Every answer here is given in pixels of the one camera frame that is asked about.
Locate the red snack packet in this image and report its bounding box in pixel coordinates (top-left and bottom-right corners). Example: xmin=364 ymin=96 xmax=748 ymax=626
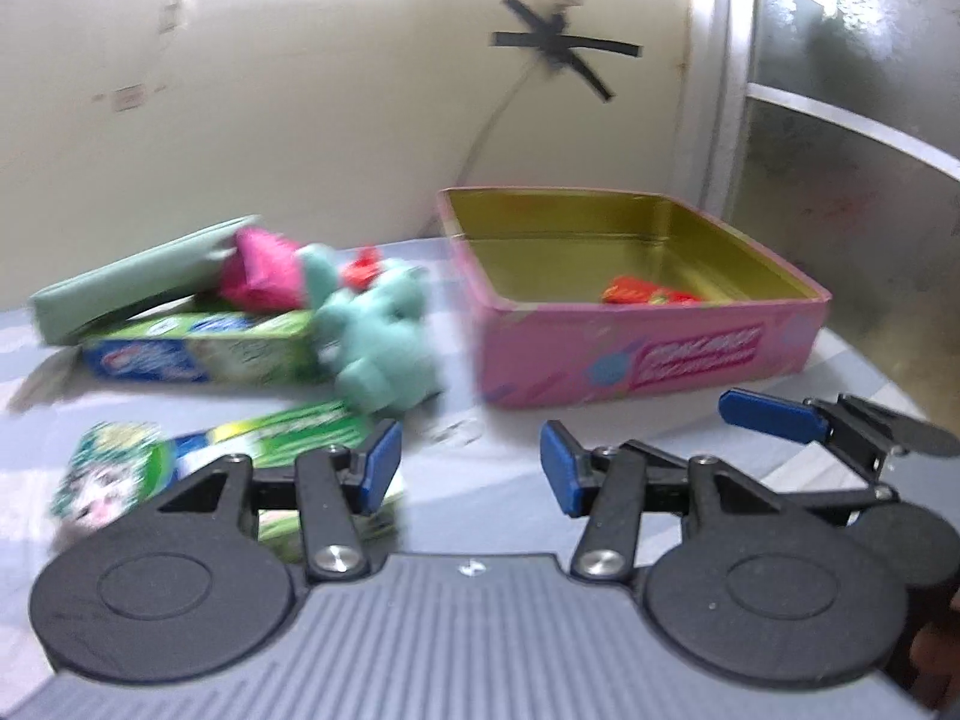
xmin=601 ymin=275 xmax=701 ymax=305

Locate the blue green toothpaste box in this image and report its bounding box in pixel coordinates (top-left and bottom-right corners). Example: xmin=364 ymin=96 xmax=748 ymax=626
xmin=80 ymin=310 xmax=324 ymax=385

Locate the frosted glass door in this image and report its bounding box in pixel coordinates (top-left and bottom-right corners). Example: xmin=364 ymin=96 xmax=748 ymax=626
xmin=706 ymin=0 xmax=958 ymax=424

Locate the grey wall cable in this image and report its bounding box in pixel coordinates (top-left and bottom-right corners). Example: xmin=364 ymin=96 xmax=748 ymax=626
xmin=413 ymin=50 xmax=562 ymax=242

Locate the pink foil packet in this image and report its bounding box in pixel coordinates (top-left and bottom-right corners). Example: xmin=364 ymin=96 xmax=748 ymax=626
xmin=218 ymin=226 xmax=306 ymax=314

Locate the person's right hand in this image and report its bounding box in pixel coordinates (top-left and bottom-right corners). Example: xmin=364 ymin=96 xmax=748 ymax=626
xmin=910 ymin=611 xmax=960 ymax=710

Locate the striped blue bedsheet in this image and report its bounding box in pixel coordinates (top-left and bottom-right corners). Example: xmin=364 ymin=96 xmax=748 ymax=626
xmin=2 ymin=242 xmax=921 ymax=718

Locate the black tape cross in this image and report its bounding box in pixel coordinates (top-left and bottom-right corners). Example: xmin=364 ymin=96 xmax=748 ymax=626
xmin=490 ymin=0 xmax=643 ymax=103

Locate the teal plush toy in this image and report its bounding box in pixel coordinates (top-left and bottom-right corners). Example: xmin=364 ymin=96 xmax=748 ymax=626
xmin=296 ymin=244 xmax=441 ymax=415

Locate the green pencil pouch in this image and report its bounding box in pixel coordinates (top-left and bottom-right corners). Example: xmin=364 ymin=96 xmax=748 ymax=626
xmin=29 ymin=216 xmax=260 ymax=346

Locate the pink macaron tin box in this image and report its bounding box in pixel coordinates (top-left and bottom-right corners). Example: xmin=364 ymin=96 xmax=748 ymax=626
xmin=438 ymin=187 xmax=832 ymax=408

